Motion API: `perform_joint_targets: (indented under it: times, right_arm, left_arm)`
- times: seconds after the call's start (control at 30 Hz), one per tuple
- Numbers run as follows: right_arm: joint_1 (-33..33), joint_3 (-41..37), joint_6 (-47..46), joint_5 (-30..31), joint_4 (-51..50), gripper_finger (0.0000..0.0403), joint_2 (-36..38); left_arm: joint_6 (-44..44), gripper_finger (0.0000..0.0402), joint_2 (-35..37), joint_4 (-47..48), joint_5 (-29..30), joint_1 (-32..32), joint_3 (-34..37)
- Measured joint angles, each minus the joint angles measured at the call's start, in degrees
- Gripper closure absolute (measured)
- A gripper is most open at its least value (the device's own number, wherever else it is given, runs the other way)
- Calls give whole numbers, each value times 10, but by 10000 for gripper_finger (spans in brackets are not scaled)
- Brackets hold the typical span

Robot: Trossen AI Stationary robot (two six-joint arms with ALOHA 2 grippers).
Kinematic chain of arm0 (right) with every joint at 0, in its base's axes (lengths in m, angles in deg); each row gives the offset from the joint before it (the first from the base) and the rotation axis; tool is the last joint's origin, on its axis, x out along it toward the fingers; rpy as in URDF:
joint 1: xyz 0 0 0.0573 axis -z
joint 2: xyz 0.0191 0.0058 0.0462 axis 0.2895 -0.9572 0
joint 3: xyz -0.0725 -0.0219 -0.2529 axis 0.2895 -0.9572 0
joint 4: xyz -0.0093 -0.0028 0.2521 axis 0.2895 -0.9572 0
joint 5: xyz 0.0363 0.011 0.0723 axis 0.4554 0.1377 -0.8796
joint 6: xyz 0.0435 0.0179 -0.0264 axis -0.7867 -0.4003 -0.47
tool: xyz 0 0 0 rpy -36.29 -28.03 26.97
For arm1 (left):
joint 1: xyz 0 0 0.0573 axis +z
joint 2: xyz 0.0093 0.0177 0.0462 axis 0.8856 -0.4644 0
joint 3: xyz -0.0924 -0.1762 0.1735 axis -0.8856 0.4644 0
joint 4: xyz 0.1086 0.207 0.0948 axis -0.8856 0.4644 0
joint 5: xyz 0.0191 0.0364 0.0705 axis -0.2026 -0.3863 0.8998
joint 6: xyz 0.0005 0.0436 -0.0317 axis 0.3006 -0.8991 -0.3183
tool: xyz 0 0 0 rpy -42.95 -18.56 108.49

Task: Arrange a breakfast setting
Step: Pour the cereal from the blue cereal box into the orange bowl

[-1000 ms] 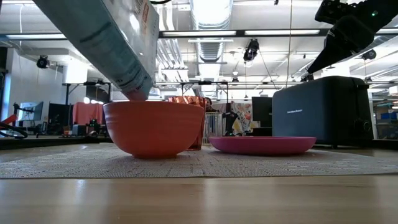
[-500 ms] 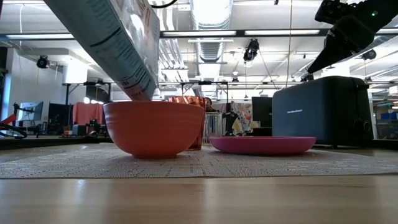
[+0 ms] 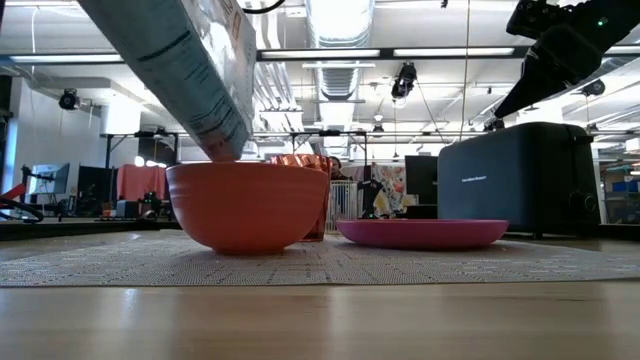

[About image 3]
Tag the orange cloth cover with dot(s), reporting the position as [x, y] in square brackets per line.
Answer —
[140, 181]

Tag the black overhead beam with lights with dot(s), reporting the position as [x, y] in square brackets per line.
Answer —
[386, 52]

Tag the black two-slot toaster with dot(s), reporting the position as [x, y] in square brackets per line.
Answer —
[500, 192]

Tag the pink plate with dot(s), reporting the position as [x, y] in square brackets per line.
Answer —
[422, 234]

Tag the orange bowl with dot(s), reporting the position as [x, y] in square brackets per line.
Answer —
[245, 205]

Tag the silver ventilation duct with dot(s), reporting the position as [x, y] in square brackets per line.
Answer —
[340, 75]

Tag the person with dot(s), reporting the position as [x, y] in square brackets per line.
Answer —
[336, 167]

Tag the background black robot arm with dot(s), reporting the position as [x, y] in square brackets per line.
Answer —
[370, 195]

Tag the black ceiling-mounted camera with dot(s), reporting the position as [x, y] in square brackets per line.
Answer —
[404, 80]
[69, 99]
[594, 87]

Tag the grey background monitor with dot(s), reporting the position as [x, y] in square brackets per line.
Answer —
[47, 179]

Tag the copper orange drinking cup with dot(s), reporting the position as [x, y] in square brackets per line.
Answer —
[312, 162]

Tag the cinnamon squares cereal box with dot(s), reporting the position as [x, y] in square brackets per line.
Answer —
[190, 65]

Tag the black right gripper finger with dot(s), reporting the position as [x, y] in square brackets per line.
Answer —
[555, 65]

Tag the storage shelf with boxes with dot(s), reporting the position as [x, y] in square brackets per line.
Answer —
[620, 192]

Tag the grey woven placemat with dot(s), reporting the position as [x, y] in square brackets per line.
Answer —
[320, 265]

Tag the black aluminium table frame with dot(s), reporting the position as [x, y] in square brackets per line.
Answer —
[75, 228]

